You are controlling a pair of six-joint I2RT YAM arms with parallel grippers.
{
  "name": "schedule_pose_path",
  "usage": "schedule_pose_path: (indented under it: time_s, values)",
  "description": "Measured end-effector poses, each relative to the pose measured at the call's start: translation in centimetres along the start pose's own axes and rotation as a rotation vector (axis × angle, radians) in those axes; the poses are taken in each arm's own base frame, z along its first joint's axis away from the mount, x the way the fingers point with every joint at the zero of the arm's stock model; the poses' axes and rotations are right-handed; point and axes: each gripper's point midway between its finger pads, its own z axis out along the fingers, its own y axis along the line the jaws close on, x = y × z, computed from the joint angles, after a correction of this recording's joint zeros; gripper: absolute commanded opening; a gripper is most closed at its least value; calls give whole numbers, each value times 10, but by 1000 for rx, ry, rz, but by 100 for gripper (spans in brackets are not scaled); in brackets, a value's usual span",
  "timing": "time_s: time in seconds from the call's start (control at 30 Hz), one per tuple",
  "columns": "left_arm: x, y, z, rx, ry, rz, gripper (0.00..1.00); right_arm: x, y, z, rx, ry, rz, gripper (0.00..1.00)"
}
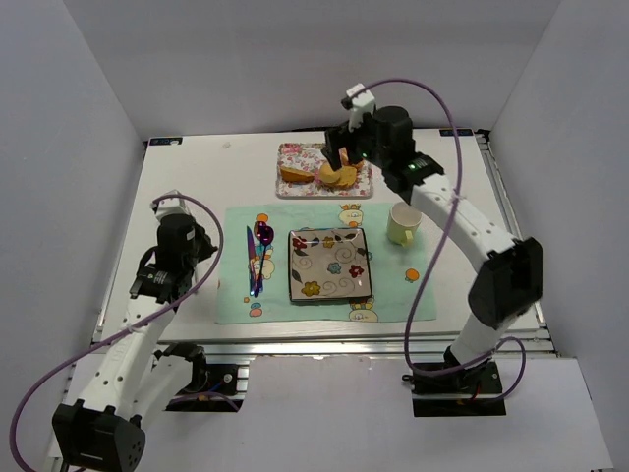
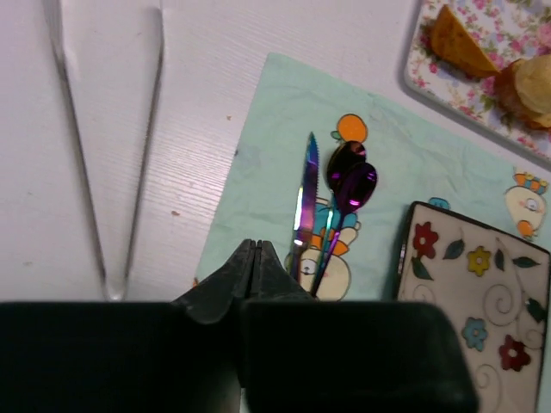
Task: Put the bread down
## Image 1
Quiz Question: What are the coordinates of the floral serving tray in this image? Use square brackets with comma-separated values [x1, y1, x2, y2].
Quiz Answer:
[275, 143, 373, 199]

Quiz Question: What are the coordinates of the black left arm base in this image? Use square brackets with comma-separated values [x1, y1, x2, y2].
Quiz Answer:
[155, 343, 244, 413]

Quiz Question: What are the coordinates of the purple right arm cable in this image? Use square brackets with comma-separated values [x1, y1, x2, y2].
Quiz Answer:
[361, 78, 527, 400]

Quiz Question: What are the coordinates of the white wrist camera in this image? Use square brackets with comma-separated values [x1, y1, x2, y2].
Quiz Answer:
[150, 190, 191, 221]
[341, 83, 376, 132]

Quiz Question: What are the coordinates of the round bread roll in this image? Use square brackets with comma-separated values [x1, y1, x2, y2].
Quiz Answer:
[318, 163, 341, 185]

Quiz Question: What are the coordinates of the yellow green mug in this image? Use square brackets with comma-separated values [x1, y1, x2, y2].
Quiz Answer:
[386, 202, 423, 247]

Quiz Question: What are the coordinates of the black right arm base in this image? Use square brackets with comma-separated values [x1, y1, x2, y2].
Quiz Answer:
[402, 361, 506, 418]

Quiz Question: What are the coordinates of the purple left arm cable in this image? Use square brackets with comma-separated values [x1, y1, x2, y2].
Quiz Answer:
[9, 194, 225, 472]

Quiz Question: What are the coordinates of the bread wedge slice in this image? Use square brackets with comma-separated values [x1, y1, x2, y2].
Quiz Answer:
[279, 166, 315, 184]

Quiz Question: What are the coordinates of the green placemat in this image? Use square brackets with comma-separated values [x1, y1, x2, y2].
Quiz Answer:
[216, 203, 436, 325]

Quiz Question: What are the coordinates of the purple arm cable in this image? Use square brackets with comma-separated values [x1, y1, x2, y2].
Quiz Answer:
[9, 194, 225, 472]
[361, 78, 527, 400]

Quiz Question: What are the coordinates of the iridescent knife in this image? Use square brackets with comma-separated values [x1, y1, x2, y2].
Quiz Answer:
[247, 226, 256, 296]

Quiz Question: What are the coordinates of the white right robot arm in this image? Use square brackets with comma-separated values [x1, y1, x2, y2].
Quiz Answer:
[323, 99, 543, 378]

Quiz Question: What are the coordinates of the sliced bread piece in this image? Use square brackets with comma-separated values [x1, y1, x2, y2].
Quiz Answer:
[335, 166, 358, 188]

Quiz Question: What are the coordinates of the square floral plate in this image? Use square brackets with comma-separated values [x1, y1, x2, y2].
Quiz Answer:
[288, 227, 372, 304]

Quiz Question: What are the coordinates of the orange striped bun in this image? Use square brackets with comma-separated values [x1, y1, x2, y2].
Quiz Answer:
[339, 148, 364, 170]

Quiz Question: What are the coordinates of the iridescent purple spoon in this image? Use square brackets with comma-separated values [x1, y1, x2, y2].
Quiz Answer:
[254, 221, 274, 297]

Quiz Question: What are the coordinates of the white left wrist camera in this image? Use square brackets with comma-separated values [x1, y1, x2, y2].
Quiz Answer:
[150, 190, 191, 221]

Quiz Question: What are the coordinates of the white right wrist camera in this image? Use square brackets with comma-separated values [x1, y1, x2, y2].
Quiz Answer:
[341, 83, 376, 132]

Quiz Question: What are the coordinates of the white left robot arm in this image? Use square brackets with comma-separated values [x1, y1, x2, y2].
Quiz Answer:
[52, 213, 217, 471]

